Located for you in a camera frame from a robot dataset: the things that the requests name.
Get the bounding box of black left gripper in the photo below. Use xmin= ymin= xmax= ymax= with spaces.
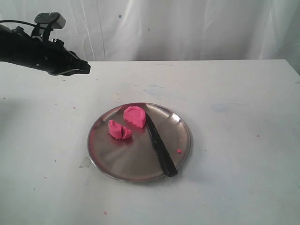
xmin=23 ymin=38 xmax=90 ymax=76

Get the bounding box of pink clay piece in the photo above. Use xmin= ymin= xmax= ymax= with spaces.
xmin=123 ymin=106 xmax=146 ymax=128
xmin=108 ymin=120 xmax=133 ymax=140

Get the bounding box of black knife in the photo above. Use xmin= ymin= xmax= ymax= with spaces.
xmin=145 ymin=113 xmax=178 ymax=177

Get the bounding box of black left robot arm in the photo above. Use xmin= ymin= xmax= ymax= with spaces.
xmin=0 ymin=25 xmax=91 ymax=76

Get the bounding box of white backdrop sheet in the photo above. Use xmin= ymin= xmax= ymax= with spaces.
xmin=0 ymin=0 xmax=300 ymax=68

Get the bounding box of round stainless steel plate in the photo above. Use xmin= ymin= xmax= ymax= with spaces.
xmin=88 ymin=103 xmax=192 ymax=182

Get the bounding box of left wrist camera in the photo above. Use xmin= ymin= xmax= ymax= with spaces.
xmin=31 ymin=12 xmax=66 ymax=42

